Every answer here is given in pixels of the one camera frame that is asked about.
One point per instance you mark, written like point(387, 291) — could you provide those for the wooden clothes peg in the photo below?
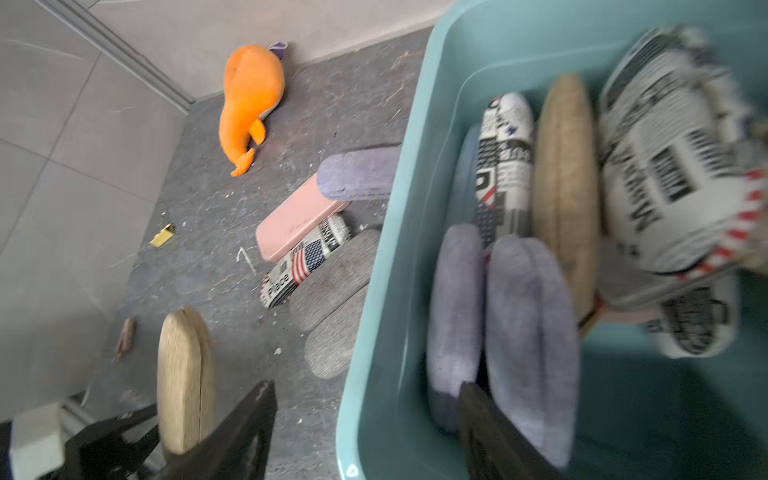
point(125, 340)

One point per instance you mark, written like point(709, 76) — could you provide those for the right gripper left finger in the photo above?
point(239, 447)

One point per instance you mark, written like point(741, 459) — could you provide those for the flag newspaper print case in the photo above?
point(505, 167)

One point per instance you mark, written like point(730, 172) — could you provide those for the orange plush whale toy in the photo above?
point(254, 84)

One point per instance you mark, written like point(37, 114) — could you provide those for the teal plastic storage box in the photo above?
point(641, 415)

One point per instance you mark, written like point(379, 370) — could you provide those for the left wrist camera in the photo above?
point(36, 442)

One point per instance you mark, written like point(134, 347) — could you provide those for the purple fabric case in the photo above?
point(366, 174)
point(455, 323)
point(532, 345)

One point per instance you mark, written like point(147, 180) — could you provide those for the grey fabric glasses case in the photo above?
point(347, 271)

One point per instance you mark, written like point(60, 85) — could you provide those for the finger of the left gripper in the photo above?
point(99, 451)

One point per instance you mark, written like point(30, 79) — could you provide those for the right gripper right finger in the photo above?
point(493, 447)

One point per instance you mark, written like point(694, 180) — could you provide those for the grey marble glasses case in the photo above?
point(625, 288)

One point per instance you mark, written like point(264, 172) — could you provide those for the gold binder clip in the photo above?
point(163, 236)

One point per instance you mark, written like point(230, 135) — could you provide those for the purple fabric case bottom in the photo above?
point(532, 345)

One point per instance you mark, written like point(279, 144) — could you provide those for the purple fabric case top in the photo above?
point(366, 174)

